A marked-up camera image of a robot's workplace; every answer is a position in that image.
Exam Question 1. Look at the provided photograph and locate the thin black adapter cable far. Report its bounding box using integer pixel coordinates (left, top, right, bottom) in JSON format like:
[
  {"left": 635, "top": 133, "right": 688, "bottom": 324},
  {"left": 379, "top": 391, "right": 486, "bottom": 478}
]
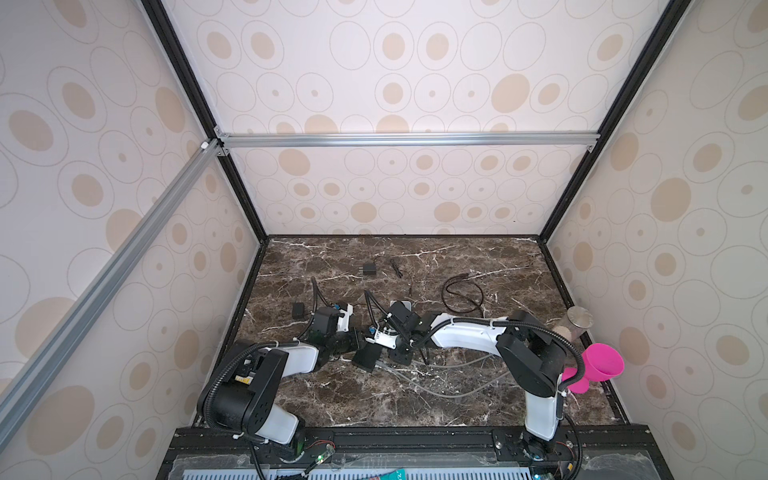
[{"left": 389, "top": 257, "right": 415, "bottom": 298}]

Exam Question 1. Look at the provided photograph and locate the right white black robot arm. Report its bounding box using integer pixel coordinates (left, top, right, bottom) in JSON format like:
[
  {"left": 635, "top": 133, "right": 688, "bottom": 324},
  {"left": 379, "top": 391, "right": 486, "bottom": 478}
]
[{"left": 364, "top": 290, "right": 586, "bottom": 460}]

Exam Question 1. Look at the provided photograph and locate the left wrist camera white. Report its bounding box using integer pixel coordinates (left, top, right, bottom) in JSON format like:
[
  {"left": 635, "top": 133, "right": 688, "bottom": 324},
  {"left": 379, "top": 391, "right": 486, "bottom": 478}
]
[{"left": 336, "top": 303, "right": 354, "bottom": 332}]

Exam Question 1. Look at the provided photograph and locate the small black power adapter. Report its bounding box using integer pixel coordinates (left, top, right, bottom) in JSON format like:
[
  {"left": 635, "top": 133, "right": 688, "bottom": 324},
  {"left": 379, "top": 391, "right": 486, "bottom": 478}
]
[
  {"left": 362, "top": 262, "right": 377, "bottom": 276},
  {"left": 291, "top": 302, "right": 306, "bottom": 321}
]

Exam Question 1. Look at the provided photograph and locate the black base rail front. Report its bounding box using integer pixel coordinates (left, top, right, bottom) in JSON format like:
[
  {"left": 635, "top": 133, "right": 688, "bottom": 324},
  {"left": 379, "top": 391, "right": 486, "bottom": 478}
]
[{"left": 157, "top": 424, "right": 672, "bottom": 479}]

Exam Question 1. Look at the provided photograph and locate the pink funnel cup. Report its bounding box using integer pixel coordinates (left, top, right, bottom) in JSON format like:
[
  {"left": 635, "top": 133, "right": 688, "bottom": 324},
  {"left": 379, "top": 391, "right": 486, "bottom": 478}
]
[{"left": 568, "top": 343, "right": 625, "bottom": 394}]

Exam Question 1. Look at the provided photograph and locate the horizontal aluminium rail back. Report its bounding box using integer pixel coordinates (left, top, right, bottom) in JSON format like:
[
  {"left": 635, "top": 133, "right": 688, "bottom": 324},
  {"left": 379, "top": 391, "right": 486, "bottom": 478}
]
[{"left": 220, "top": 131, "right": 600, "bottom": 150}]

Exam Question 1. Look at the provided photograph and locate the white network switch box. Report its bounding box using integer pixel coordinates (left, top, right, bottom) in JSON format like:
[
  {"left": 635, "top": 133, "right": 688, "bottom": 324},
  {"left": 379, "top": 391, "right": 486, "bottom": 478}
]
[{"left": 391, "top": 301, "right": 412, "bottom": 311}]

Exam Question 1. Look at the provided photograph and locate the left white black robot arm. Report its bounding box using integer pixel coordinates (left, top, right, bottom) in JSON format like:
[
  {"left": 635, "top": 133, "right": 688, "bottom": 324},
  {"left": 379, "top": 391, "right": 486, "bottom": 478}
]
[{"left": 197, "top": 282, "right": 364, "bottom": 455}]

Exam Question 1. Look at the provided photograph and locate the yellow snack bag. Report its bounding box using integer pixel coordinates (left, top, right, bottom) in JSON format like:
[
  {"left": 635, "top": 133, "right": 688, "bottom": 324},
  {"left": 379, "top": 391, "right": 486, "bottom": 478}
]
[{"left": 234, "top": 374, "right": 253, "bottom": 385}]

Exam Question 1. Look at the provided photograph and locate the black coiled ethernet cable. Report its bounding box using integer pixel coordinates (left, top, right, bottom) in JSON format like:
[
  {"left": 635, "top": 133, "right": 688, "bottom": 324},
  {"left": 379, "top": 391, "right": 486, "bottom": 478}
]
[{"left": 440, "top": 273, "right": 487, "bottom": 316}]

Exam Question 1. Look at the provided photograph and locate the diagonal aluminium rail left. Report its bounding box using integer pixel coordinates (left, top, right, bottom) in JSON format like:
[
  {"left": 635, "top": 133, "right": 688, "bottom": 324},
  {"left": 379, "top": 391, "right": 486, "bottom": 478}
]
[{"left": 1, "top": 138, "right": 222, "bottom": 449}]

